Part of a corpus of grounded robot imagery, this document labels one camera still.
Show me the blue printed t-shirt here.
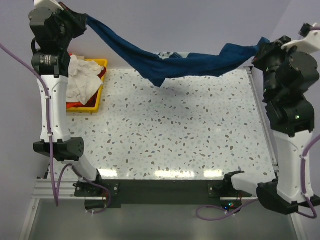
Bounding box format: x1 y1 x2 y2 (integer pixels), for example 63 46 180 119
87 16 270 87

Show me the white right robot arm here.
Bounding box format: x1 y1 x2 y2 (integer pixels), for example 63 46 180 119
220 26 320 215

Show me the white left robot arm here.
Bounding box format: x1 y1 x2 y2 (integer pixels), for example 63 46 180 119
28 0 102 183

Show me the white crumpled t-shirt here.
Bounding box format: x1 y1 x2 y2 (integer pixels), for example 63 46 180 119
78 59 103 105

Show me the red t-shirt in bin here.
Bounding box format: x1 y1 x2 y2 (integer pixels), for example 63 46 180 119
85 66 107 108

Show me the yellow plastic bin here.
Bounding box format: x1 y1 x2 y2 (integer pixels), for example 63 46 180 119
66 56 108 114

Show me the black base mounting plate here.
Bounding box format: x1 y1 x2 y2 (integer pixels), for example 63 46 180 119
73 179 251 210

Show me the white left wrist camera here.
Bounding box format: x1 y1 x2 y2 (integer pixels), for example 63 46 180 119
33 0 64 12

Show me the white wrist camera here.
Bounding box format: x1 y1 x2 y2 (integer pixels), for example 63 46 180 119
33 0 64 12
281 23 320 54

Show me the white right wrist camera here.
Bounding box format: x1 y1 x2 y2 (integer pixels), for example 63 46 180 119
281 23 320 54

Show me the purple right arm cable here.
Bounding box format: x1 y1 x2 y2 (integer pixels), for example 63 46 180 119
196 133 320 221

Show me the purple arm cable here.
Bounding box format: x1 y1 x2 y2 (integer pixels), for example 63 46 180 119
196 133 320 221
0 42 111 208

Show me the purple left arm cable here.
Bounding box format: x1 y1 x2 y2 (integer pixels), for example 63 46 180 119
0 42 111 208

